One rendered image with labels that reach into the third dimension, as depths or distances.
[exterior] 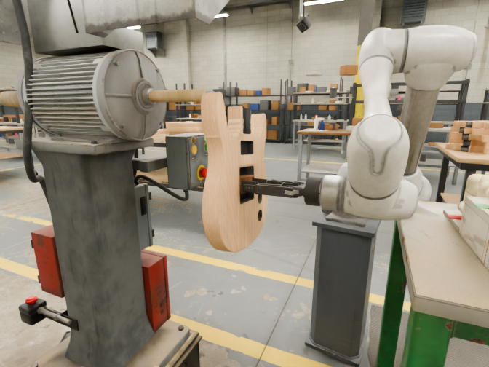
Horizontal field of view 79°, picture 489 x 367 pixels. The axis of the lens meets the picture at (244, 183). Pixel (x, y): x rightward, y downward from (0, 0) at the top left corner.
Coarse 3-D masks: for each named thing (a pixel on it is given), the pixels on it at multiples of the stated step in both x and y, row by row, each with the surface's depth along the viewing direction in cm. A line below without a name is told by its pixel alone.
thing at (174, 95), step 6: (156, 90) 82; (162, 90) 81; (168, 90) 80; (174, 90) 79; (180, 90) 78; (186, 90) 78; (192, 90) 77; (198, 90) 76; (204, 90) 75; (150, 96) 82; (156, 96) 81; (162, 96) 80; (168, 96) 80; (174, 96) 79; (180, 96) 78; (186, 96) 77; (192, 96) 77; (198, 96) 76
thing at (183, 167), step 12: (168, 144) 108; (180, 144) 106; (192, 144) 108; (204, 144) 115; (168, 156) 110; (180, 156) 107; (192, 156) 108; (204, 156) 117; (168, 168) 111; (180, 168) 109; (192, 168) 109; (168, 180) 112; (180, 180) 110; (192, 180) 110; (204, 180) 118; (168, 192) 115
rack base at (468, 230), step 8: (472, 200) 64; (480, 200) 64; (488, 200) 64; (464, 208) 68; (472, 208) 63; (480, 208) 59; (464, 216) 67; (472, 216) 63; (480, 216) 59; (488, 216) 55; (464, 224) 67; (472, 224) 62; (480, 224) 58; (488, 224) 55; (464, 232) 66; (472, 232) 62; (480, 232) 58; (488, 232) 55; (472, 240) 62; (480, 240) 58; (488, 240) 55; (472, 248) 61; (480, 248) 58; (480, 256) 57
